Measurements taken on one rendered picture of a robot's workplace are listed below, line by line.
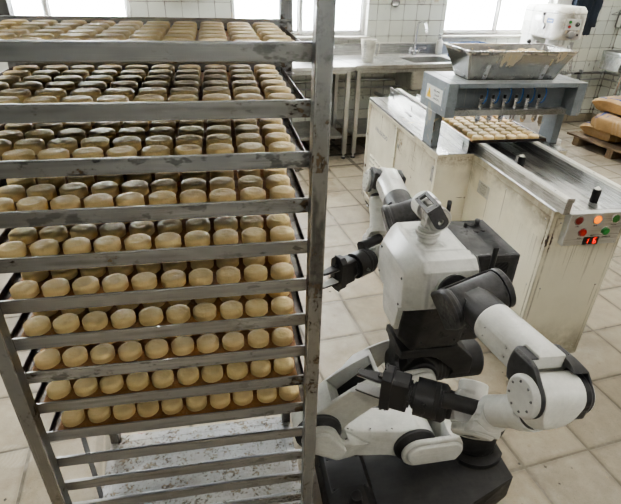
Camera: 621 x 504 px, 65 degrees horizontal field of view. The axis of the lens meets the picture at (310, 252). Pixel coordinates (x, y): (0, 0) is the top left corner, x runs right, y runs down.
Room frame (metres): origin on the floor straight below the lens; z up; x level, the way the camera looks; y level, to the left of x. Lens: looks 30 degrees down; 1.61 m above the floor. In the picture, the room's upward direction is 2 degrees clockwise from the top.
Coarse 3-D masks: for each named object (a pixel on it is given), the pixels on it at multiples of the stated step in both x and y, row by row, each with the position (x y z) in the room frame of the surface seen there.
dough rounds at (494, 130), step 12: (444, 120) 2.77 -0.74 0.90; (456, 120) 2.70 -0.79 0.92; (468, 120) 2.74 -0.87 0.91; (480, 120) 2.72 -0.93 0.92; (492, 120) 2.72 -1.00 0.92; (504, 120) 2.73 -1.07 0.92; (468, 132) 2.46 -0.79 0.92; (480, 132) 2.47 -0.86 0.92; (492, 132) 2.48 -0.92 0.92; (504, 132) 2.48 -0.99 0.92; (516, 132) 2.49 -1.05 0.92; (528, 132) 2.50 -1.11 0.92
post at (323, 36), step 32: (320, 0) 0.81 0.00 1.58; (320, 32) 0.81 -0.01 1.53; (320, 64) 0.81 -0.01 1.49; (320, 96) 0.81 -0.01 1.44; (320, 128) 0.81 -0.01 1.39; (320, 160) 0.81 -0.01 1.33; (320, 192) 0.81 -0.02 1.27; (320, 224) 0.81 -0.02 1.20; (320, 256) 0.81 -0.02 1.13; (320, 288) 0.81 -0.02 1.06; (320, 320) 0.81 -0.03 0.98
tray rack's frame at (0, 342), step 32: (0, 0) 1.14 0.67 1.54; (0, 320) 0.71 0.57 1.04; (0, 352) 0.69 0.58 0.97; (32, 416) 0.70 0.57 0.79; (32, 448) 0.69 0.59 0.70; (224, 448) 1.13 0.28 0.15; (256, 448) 1.13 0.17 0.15; (288, 448) 1.13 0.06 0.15; (160, 480) 1.00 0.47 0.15; (192, 480) 1.00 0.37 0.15; (224, 480) 1.00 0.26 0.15
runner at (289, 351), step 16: (240, 352) 0.81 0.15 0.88; (256, 352) 0.81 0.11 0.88; (272, 352) 0.82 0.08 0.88; (288, 352) 0.83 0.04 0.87; (64, 368) 0.74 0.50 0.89; (80, 368) 0.75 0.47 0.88; (96, 368) 0.75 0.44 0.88; (112, 368) 0.76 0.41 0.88; (128, 368) 0.76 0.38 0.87; (144, 368) 0.77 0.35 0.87; (160, 368) 0.78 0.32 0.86; (176, 368) 0.78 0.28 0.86
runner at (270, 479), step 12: (228, 480) 0.82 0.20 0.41; (240, 480) 0.83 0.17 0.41; (252, 480) 0.81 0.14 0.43; (264, 480) 0.82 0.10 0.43; (276, 480) 0.82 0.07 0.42; (288, 480) 0.83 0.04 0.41; (144, 492) 0.78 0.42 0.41; (156, 492) 0.78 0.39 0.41; (168, 492) 0.77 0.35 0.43; (180, 492) 0.77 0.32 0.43; (192, 492) 0.78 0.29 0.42; (204, 492) 0.79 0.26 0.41
